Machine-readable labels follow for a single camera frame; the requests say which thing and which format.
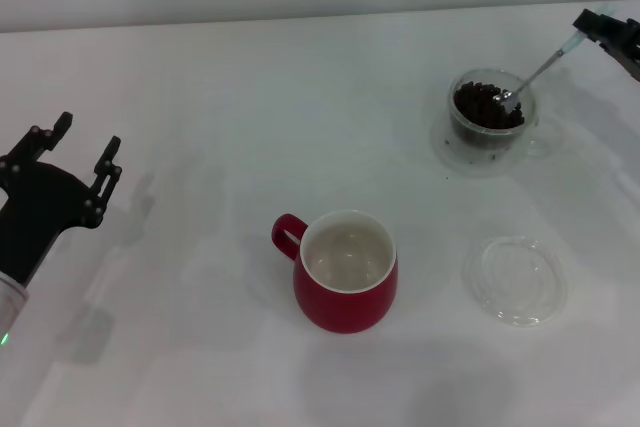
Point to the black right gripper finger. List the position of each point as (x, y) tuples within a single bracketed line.
[(620, 42)]

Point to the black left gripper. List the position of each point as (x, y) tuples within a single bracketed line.
[(40, 202)]

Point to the red ceramic mug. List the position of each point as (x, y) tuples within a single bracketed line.
[(350, 307)]

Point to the clear glass cup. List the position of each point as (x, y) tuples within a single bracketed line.
[(531, 112)]

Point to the heap of coffee beans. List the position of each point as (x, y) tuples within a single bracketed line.
[(475, 107)]

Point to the glass saucer with bean crumbs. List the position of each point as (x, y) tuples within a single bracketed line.
[(442, 152)]

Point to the empty clear glass saucer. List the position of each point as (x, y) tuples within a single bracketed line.
[(515, 277)]

